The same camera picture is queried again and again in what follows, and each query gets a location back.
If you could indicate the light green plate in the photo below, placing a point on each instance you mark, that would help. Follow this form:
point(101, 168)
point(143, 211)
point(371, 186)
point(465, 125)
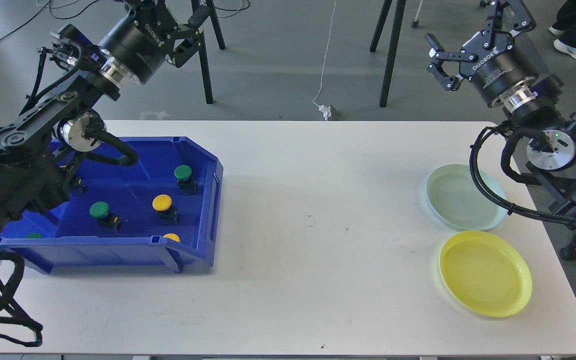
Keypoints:
point(454, 199)

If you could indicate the yellow push button front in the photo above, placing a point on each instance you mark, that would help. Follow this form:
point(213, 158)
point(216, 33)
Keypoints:
point(172, 236)

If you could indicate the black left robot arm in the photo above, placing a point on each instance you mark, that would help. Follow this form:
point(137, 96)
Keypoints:
point(58, 129)

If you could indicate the green push button corner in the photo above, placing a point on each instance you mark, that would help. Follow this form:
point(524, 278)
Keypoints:
point(33, 235)

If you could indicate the blue plastic bin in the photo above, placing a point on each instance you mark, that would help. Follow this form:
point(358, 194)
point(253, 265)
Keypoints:
point(72, 238)

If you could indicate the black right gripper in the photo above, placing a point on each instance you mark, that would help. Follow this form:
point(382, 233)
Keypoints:
point(498, 70)

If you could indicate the yellow plate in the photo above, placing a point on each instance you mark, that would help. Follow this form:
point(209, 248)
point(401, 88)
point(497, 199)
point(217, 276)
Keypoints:
point(485, 274)

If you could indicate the yellow push button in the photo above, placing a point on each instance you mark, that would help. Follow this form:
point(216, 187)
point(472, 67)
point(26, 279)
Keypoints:
point(172, 236)
point(77, 185)
point(165, 209)

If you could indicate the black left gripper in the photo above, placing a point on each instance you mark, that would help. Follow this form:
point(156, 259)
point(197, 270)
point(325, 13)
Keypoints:
point(143, 38)

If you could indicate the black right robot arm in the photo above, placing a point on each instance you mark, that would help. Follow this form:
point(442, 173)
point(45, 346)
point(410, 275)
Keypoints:
point(529, 109)

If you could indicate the green push button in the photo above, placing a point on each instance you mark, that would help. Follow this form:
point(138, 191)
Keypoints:
point(185, 180)
point(104, 217)

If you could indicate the right black tripod legs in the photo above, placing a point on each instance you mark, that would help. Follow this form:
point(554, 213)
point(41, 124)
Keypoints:
point(396, 28)

